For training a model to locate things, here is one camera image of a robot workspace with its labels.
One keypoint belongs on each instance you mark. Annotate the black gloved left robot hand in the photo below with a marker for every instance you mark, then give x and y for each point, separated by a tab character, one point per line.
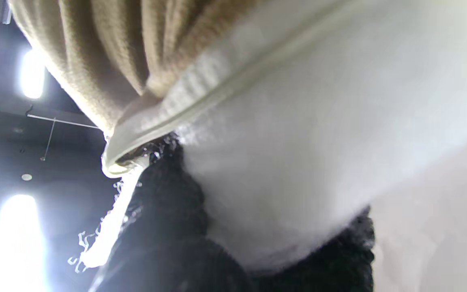
168	227

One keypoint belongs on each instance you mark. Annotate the white pillow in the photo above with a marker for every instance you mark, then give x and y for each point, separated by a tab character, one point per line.
298	142

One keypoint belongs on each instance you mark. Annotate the brown pillowcase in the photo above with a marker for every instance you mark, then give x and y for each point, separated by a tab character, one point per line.
116	52

